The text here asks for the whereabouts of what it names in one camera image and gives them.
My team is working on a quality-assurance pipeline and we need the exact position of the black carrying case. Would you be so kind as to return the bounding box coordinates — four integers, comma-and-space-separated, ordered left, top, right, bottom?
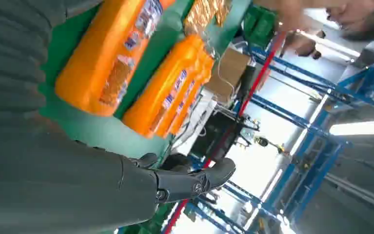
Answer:
190, 110, 246, 162

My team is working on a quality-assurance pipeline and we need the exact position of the blue metal rack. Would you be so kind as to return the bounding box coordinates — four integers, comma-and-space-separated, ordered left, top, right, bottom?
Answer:
183, 39, 374, 234

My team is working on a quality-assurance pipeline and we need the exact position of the green crate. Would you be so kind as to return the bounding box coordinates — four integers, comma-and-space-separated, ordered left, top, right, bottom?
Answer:
242, 4, 278, 50

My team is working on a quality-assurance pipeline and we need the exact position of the green table mat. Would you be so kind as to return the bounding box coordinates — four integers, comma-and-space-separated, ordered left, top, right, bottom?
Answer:
38, 0, 253, 159

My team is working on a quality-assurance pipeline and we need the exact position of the red pole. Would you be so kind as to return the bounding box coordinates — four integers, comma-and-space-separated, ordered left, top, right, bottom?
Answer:
162, 31, 288, 234

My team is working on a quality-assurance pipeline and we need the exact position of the cardboard box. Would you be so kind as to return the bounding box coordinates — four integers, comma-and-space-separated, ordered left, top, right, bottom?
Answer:
204, 47, 253, 105

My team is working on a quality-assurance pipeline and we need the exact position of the person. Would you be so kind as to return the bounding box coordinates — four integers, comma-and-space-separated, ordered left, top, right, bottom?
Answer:
255, 0, 374, 60

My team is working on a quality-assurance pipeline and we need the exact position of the yellow sheet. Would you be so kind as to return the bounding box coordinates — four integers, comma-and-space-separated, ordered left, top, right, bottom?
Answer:
182, 0, 233, 37

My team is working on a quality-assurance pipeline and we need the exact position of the white cable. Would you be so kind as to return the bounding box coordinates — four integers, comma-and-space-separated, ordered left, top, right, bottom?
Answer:
217, 53, 236, 96

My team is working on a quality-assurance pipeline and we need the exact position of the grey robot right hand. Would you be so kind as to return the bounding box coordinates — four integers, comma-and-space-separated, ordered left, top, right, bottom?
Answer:
0, 117, 236, 234

